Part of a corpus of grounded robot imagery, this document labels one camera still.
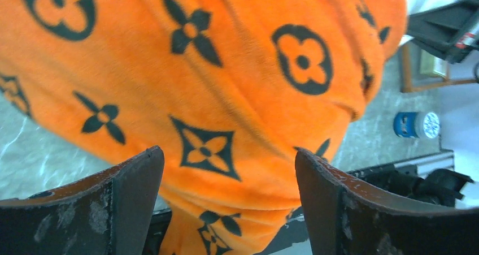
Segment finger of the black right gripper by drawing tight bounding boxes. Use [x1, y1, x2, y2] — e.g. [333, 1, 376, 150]
[407, 0, 478, 63]

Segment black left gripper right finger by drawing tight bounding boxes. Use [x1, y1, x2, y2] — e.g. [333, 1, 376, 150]
[295, 148, 478, 254]

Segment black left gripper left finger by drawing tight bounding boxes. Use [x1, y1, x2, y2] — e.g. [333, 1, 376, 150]
[1, 146, 164, 254]

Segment orange patterned pillowcase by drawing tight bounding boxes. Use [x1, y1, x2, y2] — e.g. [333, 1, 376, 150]
[1, 0, 407, 254]

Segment orange wooden shelf rack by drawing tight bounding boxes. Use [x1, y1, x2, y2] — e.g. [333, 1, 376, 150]
[399, 42, 478, 93]

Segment blue capped plastic bottle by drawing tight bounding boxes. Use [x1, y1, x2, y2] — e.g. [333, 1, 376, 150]
[393, 111, 441, 139]

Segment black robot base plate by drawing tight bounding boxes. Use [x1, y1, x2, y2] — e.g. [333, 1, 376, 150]
[142, 163, 476, 255]

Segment aluminium frame rail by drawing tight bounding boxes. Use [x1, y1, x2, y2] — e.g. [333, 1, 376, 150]
[393, 149, 455, 178]

